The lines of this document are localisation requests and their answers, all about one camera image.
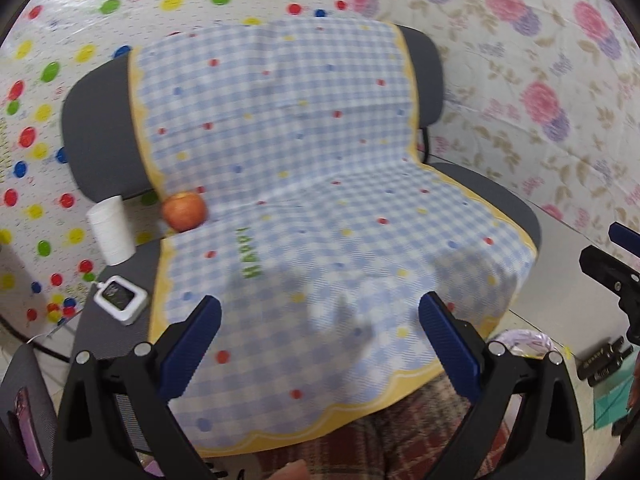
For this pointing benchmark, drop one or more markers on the grey office chair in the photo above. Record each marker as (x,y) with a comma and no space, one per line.
(98,137)

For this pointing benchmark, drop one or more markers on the person's left hand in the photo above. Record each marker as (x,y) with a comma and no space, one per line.
(297,470)

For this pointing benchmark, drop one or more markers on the person's right hand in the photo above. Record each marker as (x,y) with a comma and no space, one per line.
(634,392)

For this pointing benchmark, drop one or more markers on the white paper roll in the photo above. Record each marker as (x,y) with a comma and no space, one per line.
(111,229)

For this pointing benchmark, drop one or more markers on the pink bag trash bin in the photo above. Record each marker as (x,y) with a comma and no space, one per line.
(527,343)

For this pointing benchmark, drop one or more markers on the floral wall sheet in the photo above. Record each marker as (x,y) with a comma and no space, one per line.
(542,96)

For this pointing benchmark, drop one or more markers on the blue checkered plastic cloth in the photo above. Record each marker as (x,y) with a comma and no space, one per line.
(324,228)

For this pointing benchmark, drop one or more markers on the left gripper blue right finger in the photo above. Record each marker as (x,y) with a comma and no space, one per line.
(456,343)

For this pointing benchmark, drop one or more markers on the teal paper bag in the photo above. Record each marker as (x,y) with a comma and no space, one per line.
(610,400)

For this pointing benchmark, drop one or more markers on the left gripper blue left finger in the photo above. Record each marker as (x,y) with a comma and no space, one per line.
(183,345)

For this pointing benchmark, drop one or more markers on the white digital timer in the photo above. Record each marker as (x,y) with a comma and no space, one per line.
(122,300)

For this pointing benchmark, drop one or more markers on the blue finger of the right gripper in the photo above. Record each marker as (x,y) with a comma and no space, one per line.
(623,236)

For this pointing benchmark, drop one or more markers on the red apple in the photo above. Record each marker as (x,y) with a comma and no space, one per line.
(184,211)

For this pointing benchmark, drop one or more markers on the red plaid trousers leg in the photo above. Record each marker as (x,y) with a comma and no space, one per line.
(403,441)

